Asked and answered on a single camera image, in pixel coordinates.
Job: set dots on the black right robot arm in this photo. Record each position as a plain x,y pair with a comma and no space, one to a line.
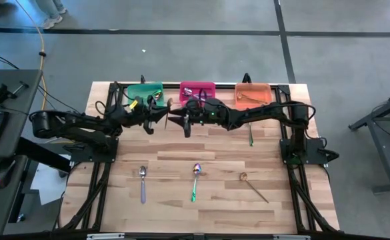
264,111

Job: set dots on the person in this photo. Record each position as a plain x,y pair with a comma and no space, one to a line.
50,10

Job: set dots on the rainbow iridescent spoon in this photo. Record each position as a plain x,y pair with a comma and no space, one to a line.
157,95
197,169
251,140

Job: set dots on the white paper sheet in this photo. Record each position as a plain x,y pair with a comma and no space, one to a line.
49,186

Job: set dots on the black desk clamp stand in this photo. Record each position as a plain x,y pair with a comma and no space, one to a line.
1,91

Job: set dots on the dark metal desk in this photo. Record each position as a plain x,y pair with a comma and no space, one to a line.
378,116

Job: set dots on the grey desk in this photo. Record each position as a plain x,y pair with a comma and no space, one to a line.
18,100

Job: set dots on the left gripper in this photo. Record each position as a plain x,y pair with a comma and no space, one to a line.
139,113

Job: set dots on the black frame clamp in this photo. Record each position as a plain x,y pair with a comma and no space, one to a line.
246,78
143,79

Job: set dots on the black computer mouse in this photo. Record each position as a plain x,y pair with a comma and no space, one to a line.
3,173

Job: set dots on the orange plastic bin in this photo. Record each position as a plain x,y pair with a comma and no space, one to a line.
258,91

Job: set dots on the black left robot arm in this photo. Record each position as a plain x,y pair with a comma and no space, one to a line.
81,121

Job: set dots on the pink plastic bin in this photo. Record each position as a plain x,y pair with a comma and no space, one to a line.
208,88

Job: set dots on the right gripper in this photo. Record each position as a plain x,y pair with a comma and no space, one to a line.
208,115

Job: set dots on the green plastic bin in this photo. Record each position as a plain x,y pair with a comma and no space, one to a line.
138,91

